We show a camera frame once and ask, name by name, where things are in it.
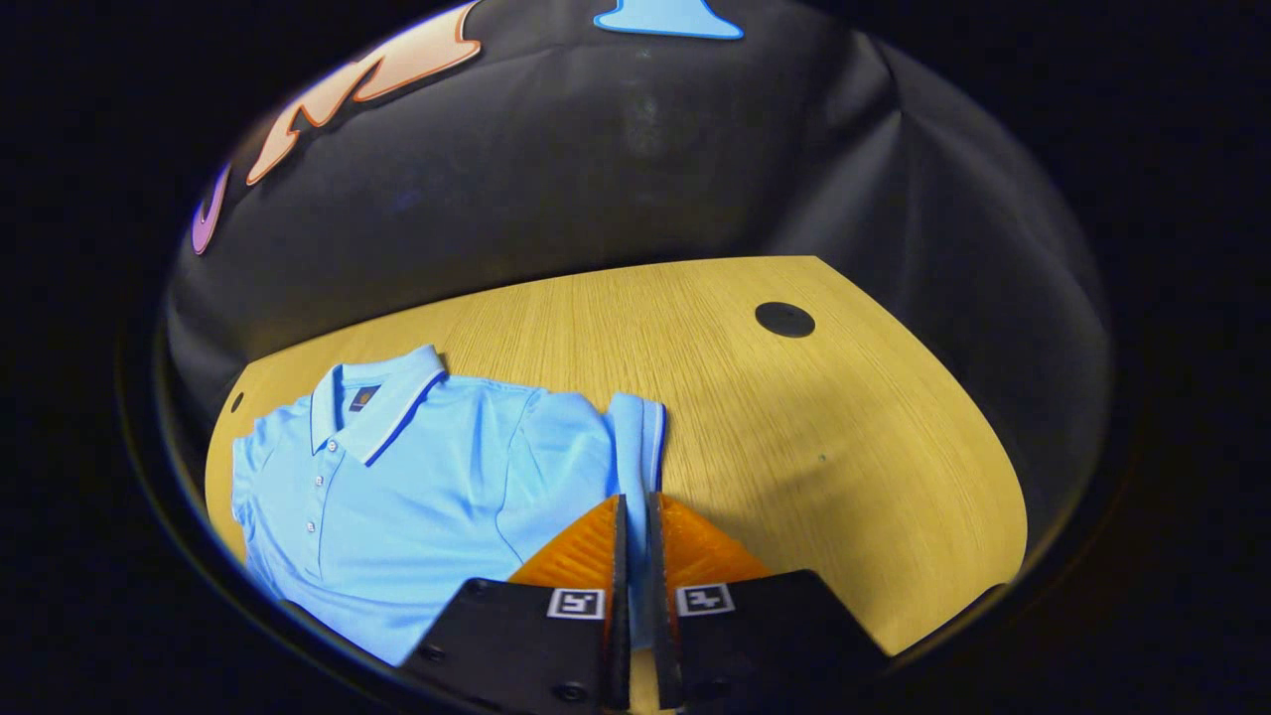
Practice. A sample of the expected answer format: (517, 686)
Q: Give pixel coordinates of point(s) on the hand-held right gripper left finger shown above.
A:
(526, 645)

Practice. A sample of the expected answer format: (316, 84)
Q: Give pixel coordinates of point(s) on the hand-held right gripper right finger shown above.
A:
(765, 636)

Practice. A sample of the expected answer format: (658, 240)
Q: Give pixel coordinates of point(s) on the light blue polo T-shirt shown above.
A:
(417, 497)

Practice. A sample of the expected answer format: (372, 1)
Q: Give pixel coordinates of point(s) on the black backdrop cloth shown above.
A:
(596, 149)

